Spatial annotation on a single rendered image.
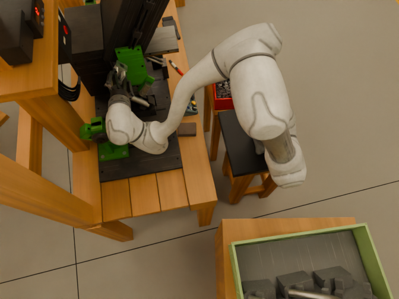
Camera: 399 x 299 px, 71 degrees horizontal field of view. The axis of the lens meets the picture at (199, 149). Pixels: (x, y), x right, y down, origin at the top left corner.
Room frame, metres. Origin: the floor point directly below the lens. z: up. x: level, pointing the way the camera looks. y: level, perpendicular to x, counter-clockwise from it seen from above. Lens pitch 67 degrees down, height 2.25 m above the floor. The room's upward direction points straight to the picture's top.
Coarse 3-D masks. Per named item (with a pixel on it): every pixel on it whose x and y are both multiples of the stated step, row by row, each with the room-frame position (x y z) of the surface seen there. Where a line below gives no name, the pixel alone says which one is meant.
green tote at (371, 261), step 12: (324, 228) 0.15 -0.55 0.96; (336, 228) 0.15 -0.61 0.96; (348, 228) 0.16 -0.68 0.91; (360, 228) 0.16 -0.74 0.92; (252, 240) 0.11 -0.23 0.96; (264, 240) 0.11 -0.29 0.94; (276, 240) 0.12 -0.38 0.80; (360, 240) 0.11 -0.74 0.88; (372, 240) 0.10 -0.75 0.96; (360, 252) 0.06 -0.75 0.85; (372, 252) 0.05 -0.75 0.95; (372, 264) 0.01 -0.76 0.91; (372, 276) -0.04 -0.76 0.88; (384, 276) -0.04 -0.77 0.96; (240, 288) -0.08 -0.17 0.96; (372, 288) -0.09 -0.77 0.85; (384, 288) -0.09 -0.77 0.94
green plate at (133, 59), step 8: (120, 48) 0.90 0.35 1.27; (136, 48) 0.90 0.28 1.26; (120, 56) 0.88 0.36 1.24; (128, 56) 0.89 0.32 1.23; (136, 56) 0.89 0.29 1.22; (128, 64) 0.88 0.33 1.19; (136, 64) 0.88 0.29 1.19; (144, 64) 0.89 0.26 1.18; (128, 72) 0.86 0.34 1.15; (136, 72) 0.87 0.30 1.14; (144, 72) 0.87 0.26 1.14; (136, 80) 0.85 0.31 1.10
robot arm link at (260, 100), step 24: (240, 72) 0.46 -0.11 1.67; (264, 72) 0.44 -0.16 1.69; (240, 96) 0.39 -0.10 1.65; (264, 96) 0.38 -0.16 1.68; (288, 96) 0.41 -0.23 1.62; (240, 120) 0.35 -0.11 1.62; (264, 120) 0.32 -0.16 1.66; (288, 120) 0.33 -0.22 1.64; (264, 144) 0.40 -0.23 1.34; (288, 144) 0.40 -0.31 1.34; (288, 168) 0.37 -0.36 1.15
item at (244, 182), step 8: (224, 160) 0.74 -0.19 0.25; (224, 168) 0.71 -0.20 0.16; (232, 176) 0.62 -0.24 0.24; (240, 176) 0.48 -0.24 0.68; (248, 176) 0.47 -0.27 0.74; (264, 176) 0.62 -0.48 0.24; (232, 184) 0.56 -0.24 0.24; (240, 184) 0.46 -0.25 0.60; (248, 184) 0.47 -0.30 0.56; (264, 184) 0.55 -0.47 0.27; (272, 184) 0.51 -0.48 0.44; (232, 192) 0.50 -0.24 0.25; (240, 192) 0.47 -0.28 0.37; (248, 192) 0.50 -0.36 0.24; (256, 192) 0.51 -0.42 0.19; (264, 192) 0.51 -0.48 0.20; (232, 200) 0.46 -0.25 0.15
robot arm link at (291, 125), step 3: (291, 108) 0.66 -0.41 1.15; (291, 111) 0.64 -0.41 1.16; (291, 114) 0.62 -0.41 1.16; (294, 114) 0.63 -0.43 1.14; (291, 117) 0.61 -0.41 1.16; (294, 117) 0.62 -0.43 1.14; (291, 120) 0.59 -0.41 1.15; (294, 120) 0.60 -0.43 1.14; (291, 123) 0.58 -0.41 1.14; (294, 123) 0.60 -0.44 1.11; (288, 126) 0.57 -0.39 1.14; (291, 126) 0.58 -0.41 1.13; (294, 126) 0.59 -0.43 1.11; (291, 129) 0.57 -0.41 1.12; (294, 129) 0.57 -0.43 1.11; (291, 132) 0.55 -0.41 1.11; (294, 132) 0.56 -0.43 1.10; (294, 135) 0.55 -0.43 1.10; (261, 141) 0.59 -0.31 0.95
